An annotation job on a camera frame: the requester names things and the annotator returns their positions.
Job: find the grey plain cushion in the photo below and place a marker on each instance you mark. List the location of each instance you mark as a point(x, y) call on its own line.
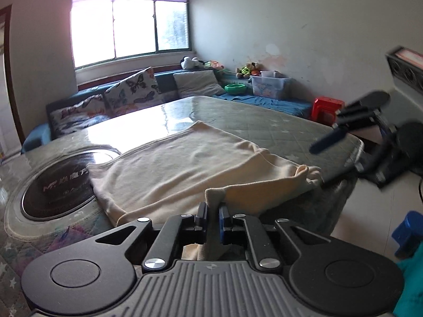
point(197, 83)

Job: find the large butterfly print pillow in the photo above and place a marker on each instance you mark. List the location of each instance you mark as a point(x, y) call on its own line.
point(136, 92)

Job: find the cream beige sweater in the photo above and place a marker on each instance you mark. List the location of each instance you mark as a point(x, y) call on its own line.
point(201, 164)

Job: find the black white plush toy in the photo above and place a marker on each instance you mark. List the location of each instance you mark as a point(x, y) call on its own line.
point(189, 63)

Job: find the blue cloth on sofa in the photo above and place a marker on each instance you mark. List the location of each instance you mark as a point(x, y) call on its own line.
point(297, 108)

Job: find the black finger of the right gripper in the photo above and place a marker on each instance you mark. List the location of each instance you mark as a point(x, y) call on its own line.
point(372, 101)
point(344, 126)

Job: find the clear plastic storage box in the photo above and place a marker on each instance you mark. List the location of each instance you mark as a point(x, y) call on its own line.
point(271, 87)

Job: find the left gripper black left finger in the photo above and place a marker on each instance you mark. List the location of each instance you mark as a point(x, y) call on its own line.
point(177, 232)

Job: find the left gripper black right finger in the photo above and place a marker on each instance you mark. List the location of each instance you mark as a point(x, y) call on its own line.
point(247, 231)

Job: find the blue corner sofa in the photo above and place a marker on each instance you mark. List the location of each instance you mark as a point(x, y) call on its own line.
point(43, 133)

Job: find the green plastic bowl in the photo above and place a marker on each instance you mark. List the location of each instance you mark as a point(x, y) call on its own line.
point(235, 89)

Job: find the red plastic stool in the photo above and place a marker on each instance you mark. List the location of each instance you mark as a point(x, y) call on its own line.
point(324, 110)

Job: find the small butterfly print pillow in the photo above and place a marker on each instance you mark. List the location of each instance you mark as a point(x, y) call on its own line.
point(76, 117)

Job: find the black round induction cooktop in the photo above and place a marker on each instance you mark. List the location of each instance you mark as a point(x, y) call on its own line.
point(59, 189)

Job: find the grey camera box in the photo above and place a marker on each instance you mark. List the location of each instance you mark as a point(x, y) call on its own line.
point(406, 65)

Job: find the blue plastic stool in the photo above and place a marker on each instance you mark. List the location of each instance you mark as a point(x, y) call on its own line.
point(408, 235)

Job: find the colourful plush toys pile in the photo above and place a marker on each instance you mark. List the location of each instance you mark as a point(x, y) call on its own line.
point(250, 69)

